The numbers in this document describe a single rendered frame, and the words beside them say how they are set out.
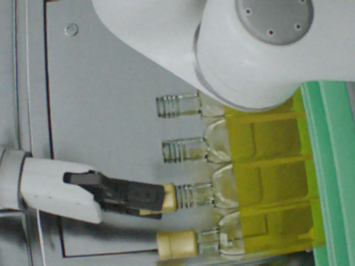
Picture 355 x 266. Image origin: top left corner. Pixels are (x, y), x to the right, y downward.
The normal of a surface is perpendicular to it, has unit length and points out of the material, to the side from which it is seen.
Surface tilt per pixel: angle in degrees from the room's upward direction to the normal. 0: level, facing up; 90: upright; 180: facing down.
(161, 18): 98
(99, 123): 90
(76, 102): 90
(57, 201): 74
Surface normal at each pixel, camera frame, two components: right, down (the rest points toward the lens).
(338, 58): 0.27, 0.53
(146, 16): 0.06, 0.98
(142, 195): 0.04, -0.33
